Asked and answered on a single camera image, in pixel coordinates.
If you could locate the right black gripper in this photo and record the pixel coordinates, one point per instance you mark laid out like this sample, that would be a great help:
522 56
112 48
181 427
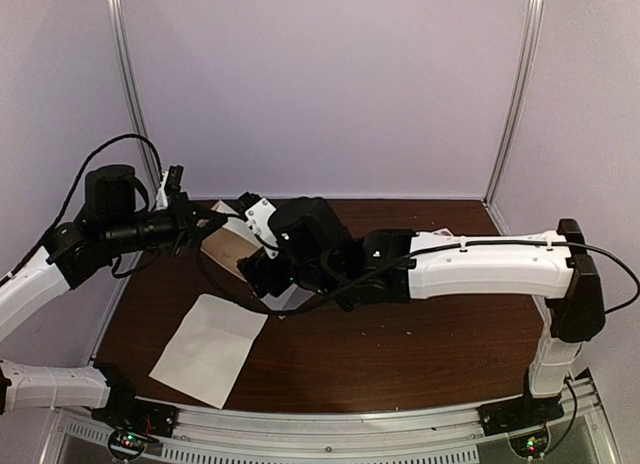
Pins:
260 277

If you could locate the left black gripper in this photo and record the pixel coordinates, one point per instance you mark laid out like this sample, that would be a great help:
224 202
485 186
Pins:
186 234

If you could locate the white envelope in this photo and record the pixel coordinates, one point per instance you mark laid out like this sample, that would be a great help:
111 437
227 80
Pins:
291 299

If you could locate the white letter paper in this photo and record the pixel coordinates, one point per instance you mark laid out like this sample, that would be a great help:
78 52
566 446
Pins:
226 246

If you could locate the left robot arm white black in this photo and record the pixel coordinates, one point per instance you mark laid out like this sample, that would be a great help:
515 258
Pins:
117 218

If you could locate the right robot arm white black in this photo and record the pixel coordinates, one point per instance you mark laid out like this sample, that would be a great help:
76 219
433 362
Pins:
303 243

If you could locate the white paper sheet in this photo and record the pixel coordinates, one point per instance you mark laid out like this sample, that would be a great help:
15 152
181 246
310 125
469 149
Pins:
205 356

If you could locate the sticker sheet with round stickers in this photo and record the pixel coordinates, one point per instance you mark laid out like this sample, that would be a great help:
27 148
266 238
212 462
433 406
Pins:
443 232

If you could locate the left circuit board with leds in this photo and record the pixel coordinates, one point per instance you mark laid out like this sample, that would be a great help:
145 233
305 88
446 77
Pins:
125 445

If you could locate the circuit board with leds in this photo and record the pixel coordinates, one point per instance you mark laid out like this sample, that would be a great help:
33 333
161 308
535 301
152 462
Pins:
530 446
125 445

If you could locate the right circuit board with leds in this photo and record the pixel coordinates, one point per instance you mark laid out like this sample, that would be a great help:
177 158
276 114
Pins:
530 446

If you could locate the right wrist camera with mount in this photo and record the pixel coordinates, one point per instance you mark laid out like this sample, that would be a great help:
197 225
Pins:
257 211

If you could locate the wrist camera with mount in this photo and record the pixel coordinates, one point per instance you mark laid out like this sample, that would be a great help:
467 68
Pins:
257 211
170 185

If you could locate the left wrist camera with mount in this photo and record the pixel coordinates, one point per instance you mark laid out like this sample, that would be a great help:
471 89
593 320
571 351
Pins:
170 185

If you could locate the left aluminium frame post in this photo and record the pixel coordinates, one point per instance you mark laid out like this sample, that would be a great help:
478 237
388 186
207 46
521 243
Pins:
153 170

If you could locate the aluminium frame post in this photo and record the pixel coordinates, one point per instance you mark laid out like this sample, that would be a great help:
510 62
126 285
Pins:
528 50
153 170

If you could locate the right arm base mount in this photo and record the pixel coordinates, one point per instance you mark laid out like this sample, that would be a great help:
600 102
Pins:
518 413

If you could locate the right aluminium frame post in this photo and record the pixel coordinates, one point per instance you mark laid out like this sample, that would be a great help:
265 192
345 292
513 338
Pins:
528 50

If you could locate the front aluminium rail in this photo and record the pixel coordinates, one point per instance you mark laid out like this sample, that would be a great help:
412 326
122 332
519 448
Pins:
452 434

